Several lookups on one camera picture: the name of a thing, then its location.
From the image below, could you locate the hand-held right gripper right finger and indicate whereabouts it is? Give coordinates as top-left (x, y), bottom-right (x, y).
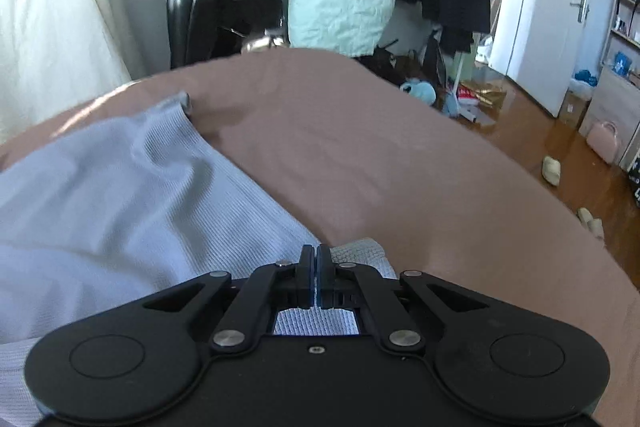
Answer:
top-left (317, 244), bottom-right (493, 360)

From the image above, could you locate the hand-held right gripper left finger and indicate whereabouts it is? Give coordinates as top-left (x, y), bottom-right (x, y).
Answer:
top-left (142, 244), bottom-right (317, 353)

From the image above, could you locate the grey-blue ribbed garment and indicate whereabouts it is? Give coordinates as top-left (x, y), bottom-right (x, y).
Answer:
top-left (0, 92), bottom-right (398, 427)

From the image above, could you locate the red packet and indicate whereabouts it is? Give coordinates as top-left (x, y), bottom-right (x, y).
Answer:
top-left (457, 82), bottom-right (481, 105)

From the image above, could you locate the silver metal object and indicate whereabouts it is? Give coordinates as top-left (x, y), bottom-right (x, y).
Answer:
top-left (241, 29), bottom-right (287, 54)

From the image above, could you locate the beige slipper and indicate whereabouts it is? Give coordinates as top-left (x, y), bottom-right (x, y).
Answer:
top-left (576, 207), bottom-right (606, 242)
top-left (542, 157), bottom-right (562, 185)

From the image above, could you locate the black chair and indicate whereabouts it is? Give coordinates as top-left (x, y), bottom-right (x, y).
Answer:
top-left (166, 0), bottom-right (291, 70)

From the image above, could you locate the cardboard box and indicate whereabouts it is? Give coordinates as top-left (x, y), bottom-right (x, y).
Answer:
top-left (557, 89), bottom-right (591, 130)

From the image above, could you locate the pink bag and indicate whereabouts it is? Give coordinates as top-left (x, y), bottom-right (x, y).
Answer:
top-left (585, 119), bottom-right (622, 165)

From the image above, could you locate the wooden shelf unit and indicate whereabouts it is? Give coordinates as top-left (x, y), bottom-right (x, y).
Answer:
top-left (580, 0), bottom-right (640, 172)

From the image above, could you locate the white door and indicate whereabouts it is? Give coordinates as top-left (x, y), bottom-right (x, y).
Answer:
top-left (492, 0), bottom-right (623, 118)

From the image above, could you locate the cream hanging cloth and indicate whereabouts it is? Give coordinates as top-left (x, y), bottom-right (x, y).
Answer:
top-left (0, 0), bottom-right (146, 145)

